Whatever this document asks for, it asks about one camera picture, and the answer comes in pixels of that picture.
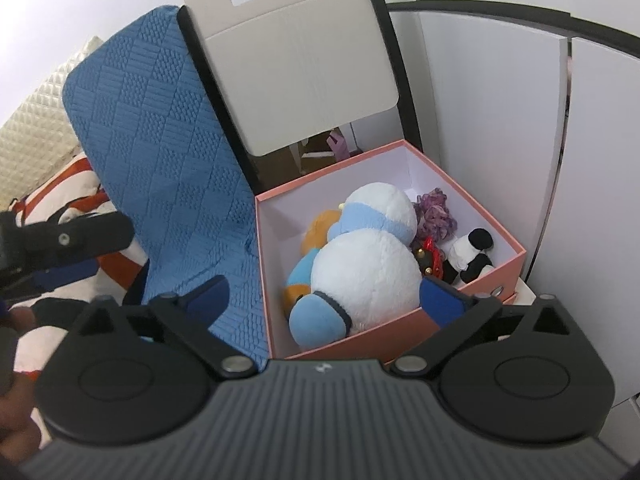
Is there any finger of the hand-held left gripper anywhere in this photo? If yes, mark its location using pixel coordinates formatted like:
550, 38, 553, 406
22, 211, 135, 291

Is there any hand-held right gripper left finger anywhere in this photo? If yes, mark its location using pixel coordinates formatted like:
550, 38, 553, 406
65, 274, 253, 377

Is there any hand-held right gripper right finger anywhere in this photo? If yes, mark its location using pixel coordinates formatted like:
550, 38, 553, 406
390, 276, 576, 377

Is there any panda plush toy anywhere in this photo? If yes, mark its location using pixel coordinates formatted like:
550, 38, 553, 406
442, 227, 496, 286

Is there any pink box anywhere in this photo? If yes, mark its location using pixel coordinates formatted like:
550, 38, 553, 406
255, 141, 528, 363

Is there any white and blue plush toy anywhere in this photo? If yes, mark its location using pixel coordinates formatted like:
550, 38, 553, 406
287, 182, 423, 353

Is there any purple yarn flower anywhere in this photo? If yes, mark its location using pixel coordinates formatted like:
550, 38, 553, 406
412, 187, 458, 241

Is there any brown bear plush toy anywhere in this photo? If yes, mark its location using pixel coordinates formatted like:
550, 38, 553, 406
282, 210, 346, 316

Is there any person's left hand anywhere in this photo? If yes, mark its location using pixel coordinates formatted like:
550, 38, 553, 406
0, 307, 43, 467

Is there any red toy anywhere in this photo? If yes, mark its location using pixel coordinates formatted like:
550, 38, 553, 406
410, 237, 446, 278

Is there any striped blanket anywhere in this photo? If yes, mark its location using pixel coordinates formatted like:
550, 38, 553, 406
0, 152, 151, 411

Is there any blue quilted cushion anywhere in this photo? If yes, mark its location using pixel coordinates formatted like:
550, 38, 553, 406
61, 5, 271, 366

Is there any purple plastic item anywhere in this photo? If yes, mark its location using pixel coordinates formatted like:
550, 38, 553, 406
327, 130, 351, 158

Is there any white wardrobe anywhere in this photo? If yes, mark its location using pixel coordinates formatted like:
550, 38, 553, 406
385, 0, 640, 411

